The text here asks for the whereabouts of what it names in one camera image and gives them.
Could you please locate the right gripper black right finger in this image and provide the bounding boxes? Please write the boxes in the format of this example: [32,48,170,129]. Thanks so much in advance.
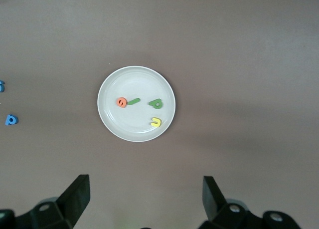
[199,176,302,229]

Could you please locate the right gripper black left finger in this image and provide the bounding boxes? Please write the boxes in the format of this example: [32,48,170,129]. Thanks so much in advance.
[15,174,90,229]

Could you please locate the green foam letter p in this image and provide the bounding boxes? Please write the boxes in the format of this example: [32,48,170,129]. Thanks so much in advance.
[148,98,164,110]

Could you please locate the blue foam letter p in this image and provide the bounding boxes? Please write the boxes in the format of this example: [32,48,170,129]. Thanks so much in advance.
[4,114,19,126]

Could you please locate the beige brown round plate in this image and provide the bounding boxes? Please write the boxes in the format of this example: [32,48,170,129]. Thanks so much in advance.
[97,65,176,143]

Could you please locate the brown table cover sheet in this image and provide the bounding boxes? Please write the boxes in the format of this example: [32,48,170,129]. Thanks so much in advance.
[0,0,319,229]

